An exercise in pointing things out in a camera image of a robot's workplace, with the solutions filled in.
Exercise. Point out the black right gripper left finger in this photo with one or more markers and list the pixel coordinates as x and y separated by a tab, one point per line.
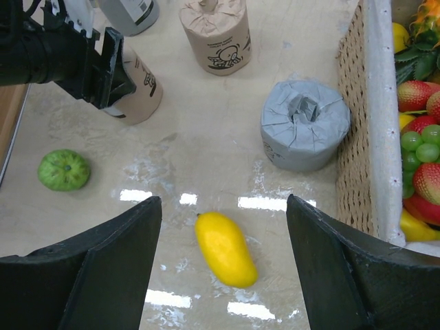
97	279

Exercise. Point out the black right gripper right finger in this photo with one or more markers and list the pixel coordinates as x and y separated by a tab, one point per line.
351	280

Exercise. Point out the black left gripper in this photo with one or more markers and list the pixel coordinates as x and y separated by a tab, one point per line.
40	44

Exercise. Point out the brown paper towel roll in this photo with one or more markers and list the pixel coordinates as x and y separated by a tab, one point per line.
219	34
140	105

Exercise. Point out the grey paper towel roll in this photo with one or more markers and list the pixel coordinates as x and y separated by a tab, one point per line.
130	17
303	123

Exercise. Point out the wicker basket with liner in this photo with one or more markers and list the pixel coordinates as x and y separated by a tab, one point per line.
369	181

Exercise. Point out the green guava fruit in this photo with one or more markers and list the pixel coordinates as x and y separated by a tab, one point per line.
63	170

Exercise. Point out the yellow mango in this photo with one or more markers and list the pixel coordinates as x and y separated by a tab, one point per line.
225	250

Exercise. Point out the green grapes toy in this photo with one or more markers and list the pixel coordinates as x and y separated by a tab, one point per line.
420	163

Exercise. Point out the red strawberry toy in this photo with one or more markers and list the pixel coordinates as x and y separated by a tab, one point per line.
413	95

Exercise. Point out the orange pineapple toy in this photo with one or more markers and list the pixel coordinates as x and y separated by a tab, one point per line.
420	59

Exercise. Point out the yellow lemon toy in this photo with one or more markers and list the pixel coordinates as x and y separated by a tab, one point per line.
401	37

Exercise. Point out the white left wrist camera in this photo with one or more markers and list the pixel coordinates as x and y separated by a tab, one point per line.
74	15

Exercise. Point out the white wire wooden shelf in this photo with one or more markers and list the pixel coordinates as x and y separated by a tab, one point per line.
13	99

